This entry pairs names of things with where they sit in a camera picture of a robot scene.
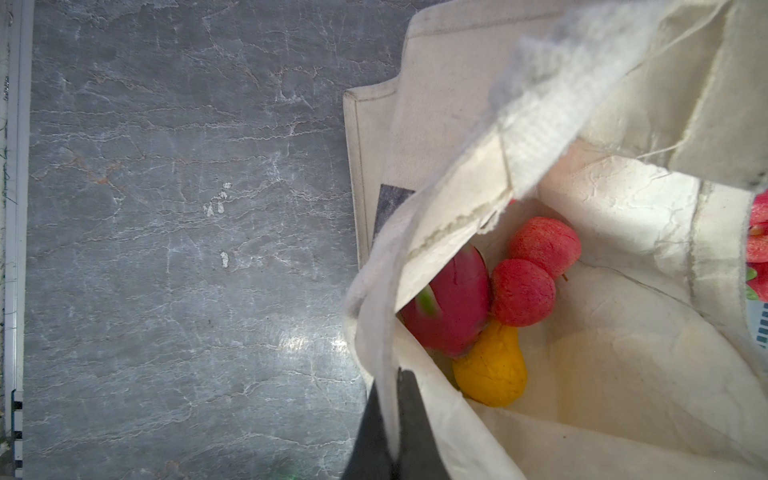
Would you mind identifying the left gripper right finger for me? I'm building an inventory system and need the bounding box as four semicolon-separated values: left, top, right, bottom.
395;369;451;480

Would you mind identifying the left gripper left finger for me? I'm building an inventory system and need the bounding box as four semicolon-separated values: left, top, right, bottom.
341;384;396;480

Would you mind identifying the yellow pear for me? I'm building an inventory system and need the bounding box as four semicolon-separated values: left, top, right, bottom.
452;319;528;407

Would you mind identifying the pink dragon fruit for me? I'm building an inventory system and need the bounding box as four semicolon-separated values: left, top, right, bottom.
399;244;492;358

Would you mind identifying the red apple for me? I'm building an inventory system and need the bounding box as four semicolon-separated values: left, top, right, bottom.
491;259;556;327
508;217;582;279
746;192;767;302

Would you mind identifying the cream canvas grocery bag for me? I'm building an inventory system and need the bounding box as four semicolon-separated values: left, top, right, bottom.
343;1;767;479

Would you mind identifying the white plastic fruit basket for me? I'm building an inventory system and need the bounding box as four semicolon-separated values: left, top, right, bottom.
746;300;768;352

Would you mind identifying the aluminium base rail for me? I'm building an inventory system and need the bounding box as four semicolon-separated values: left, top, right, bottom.
1;1;35;479

